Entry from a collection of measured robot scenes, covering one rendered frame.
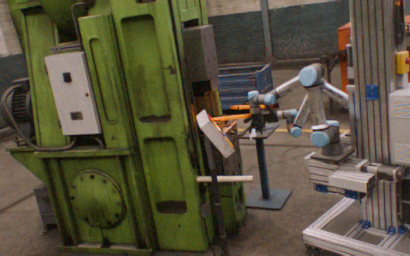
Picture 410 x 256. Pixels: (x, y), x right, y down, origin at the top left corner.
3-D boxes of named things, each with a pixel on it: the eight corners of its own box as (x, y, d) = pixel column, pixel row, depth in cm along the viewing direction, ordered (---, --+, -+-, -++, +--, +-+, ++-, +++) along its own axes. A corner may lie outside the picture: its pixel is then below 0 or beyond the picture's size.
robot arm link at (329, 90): (362, 119, 354) (304, 85, 345) (356, 114, 368) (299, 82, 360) (371, 106, 351) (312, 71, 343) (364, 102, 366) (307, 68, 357)
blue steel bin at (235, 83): (276, 101, 819) (272, 61, 800) (263, 114, 750) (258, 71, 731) (215, 104, 870) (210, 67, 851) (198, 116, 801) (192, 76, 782)
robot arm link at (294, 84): (324, 57, 305) (270, 88, 337) (318, 60, 296) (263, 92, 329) (333, 72, 304) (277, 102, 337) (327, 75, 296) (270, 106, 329)
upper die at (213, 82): (218, 84, 378) (217, 74, 376) (211, 90, 360) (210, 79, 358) (173, 89, 393) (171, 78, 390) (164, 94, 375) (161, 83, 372)
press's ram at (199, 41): (222, 70, 388) (215, 23, 377) (208, 80, 353) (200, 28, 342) (176, 75, 402) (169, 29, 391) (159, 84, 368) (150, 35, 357)
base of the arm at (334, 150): (347, 150, 317) (347, 136, 315) (337, 157, 308) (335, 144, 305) (328, 147, 328) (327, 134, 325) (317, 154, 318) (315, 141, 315)
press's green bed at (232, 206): (248, 214, 424) (242, 168, 411) (238, 235, 390) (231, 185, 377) (193, 213, 443) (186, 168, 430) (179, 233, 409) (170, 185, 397)
